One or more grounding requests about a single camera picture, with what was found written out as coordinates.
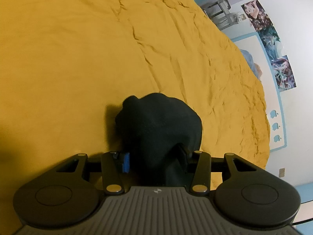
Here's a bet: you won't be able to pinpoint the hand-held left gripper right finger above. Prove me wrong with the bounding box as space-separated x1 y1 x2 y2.
178 144 258 194

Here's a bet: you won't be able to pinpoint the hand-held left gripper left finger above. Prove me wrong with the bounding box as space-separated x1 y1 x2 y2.
56 151 130 195

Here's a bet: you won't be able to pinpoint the black pants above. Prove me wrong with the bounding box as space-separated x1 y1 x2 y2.
114 92 203 187

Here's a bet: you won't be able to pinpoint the white headboard with blue border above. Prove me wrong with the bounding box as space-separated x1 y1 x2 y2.
231 32 285 153

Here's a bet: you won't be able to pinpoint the yellow bed blanket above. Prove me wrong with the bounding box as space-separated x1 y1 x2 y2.
0 0 271 229

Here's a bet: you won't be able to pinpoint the blue pillow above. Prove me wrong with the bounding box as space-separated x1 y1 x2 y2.
239 49 264 79

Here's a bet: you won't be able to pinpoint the wall poster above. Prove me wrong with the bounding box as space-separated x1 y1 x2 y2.
241 0 273 33
257 25 285 61
271 55 297 92

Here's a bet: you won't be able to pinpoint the white wire rack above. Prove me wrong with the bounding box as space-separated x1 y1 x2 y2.
215 12 242 30

